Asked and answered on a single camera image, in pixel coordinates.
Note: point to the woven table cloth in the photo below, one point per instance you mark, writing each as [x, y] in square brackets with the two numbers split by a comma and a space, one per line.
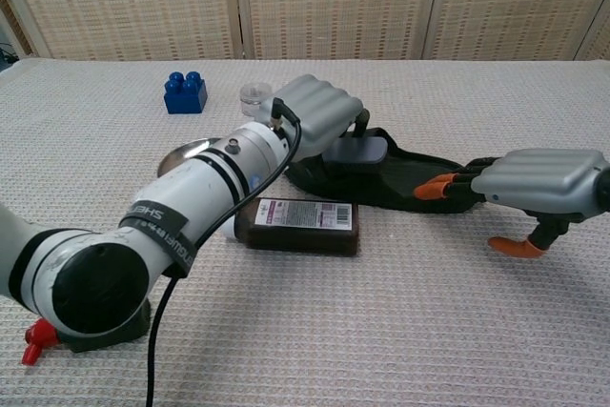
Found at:
[381, 321]

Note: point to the round steel plate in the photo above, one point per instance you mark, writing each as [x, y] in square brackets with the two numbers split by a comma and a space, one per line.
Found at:
[183, 152]

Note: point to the blue toy building block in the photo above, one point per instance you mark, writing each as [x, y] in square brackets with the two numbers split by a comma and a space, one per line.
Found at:
[186, 96]

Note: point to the dark bottle red nozzle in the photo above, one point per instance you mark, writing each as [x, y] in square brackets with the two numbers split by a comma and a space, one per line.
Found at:
[40, 338]

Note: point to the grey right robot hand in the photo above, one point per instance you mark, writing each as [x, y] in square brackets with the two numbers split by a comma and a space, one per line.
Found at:
[538, 178]

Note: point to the bamboo folding screen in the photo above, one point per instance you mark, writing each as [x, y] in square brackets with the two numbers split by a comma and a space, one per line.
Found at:
[333, 2]

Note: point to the small clear plastic jar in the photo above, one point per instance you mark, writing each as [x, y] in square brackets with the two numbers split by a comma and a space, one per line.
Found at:
[252, 98]

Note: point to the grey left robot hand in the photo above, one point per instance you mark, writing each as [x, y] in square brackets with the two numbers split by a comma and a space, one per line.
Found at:
[319, 111]

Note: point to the black slide sandal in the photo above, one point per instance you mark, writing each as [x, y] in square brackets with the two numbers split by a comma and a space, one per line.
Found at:
[405, 183]

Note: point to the grey scrub brush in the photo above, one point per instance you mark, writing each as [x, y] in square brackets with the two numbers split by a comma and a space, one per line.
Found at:
[357, 150]

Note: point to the brown bottle with white cap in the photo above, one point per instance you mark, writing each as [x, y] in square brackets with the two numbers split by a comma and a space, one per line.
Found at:
[305, 226]

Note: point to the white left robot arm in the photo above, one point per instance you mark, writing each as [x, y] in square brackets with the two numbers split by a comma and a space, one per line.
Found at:
[143, 235]

